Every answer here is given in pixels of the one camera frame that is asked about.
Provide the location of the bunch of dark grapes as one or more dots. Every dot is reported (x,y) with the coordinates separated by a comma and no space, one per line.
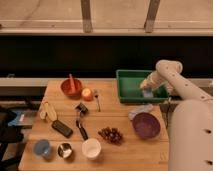
(111,135)

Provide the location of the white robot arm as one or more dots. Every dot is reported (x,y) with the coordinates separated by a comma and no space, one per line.
(191,131)

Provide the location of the purple bowl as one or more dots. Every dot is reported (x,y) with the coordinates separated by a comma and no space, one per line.
(146,125)

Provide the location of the red bowl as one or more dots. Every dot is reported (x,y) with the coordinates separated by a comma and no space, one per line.
(65,87)

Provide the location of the green plastic tray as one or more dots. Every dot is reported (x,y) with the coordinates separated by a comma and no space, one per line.
(128,85)

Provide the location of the black dish brush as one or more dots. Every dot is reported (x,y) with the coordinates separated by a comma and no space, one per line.
(81,110)

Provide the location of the blue plastic cup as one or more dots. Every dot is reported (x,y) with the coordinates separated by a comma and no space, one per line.
(42,148)

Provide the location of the white cup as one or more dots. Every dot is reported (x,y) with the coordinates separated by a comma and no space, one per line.
(91,148)

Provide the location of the small metal cup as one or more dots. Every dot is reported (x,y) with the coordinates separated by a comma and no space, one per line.
(65,150)

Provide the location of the light purple cloth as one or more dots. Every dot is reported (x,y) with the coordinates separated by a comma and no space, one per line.
(142,108)

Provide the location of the black object at left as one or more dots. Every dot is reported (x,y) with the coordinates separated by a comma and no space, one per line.
(8,135)

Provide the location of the red spoon in bowl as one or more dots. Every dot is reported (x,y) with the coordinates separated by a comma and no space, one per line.
(72,83)

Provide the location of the banana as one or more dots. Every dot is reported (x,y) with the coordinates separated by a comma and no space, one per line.
(47,111)

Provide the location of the black rectangular block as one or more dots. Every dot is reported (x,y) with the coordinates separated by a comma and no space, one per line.
(62,128)

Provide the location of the metal fork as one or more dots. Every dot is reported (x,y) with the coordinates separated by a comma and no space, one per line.
(96,95)

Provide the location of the blue sponge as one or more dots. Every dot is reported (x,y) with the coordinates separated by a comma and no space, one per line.
(147,93)

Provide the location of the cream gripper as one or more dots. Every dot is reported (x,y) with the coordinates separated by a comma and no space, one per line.
(145,84)

